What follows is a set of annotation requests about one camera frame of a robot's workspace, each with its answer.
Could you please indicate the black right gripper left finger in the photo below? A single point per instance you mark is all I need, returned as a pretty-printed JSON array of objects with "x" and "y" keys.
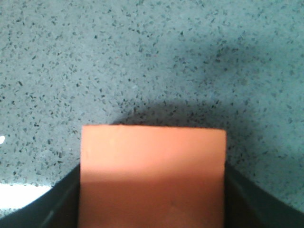
[{"x": 58, "y": 208}]

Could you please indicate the orange foam cube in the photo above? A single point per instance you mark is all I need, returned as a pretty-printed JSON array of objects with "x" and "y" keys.
[{"x": 136, "y": 176}]

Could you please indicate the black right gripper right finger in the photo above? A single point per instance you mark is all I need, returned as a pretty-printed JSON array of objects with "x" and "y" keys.
[{"x": 249, "y": 206}]

